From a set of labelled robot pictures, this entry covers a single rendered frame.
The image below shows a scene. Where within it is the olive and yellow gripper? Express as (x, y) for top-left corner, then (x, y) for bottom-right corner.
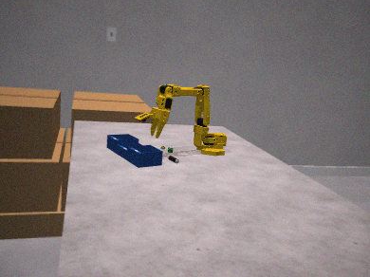
(135, 107), (170, 138)

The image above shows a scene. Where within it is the black aa battery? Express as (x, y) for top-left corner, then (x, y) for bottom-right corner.
(168, 156), (179, 163)

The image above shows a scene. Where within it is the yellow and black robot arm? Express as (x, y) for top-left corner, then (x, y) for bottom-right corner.
(156, 84), (226, 156)

